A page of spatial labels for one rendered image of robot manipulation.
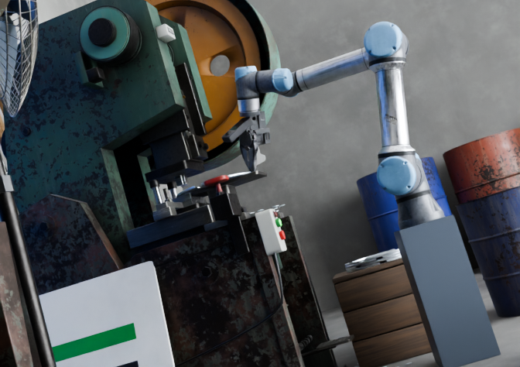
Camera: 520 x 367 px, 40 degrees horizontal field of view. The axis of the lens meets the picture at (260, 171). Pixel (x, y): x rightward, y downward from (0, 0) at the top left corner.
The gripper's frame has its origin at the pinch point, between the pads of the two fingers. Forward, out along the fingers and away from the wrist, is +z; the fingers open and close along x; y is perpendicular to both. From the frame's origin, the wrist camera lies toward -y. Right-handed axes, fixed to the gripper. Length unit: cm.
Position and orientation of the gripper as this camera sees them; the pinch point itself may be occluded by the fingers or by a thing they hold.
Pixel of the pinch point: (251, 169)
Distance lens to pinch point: 245.9
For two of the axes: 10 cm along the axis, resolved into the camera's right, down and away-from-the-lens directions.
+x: -5.7, -0.5, 8.2
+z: 1.0, 9.8, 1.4
